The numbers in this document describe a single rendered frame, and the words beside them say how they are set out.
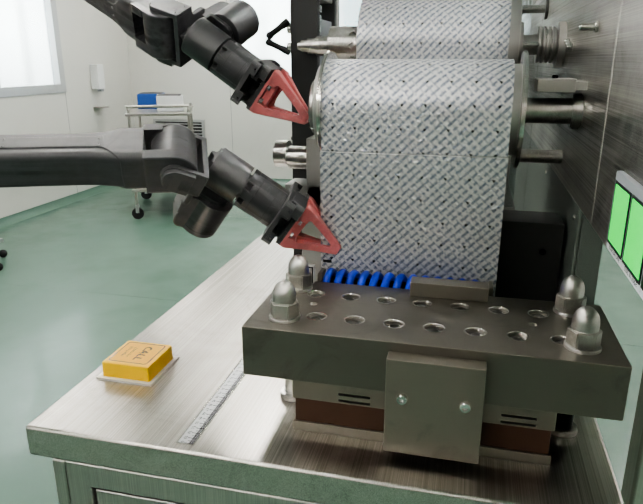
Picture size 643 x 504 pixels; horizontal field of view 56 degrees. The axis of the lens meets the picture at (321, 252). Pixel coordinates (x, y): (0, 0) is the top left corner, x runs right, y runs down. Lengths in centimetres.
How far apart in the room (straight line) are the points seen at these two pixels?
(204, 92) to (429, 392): 644
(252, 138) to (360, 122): 602
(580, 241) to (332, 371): 36
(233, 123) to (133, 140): 609
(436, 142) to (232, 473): 46
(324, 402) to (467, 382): 17
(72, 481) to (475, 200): 60
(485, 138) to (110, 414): 57
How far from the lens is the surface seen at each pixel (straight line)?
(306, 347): 67
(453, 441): 68
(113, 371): 88
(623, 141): 61
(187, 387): 84
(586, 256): 84
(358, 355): 66
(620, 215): 56
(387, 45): 102
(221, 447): 72
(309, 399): 72
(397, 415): 67
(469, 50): 102
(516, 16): 104
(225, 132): 691
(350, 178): 80
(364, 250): 82
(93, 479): 81
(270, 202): 79
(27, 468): 239
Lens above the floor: 131
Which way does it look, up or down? 18 degrees down
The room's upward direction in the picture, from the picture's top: straight up
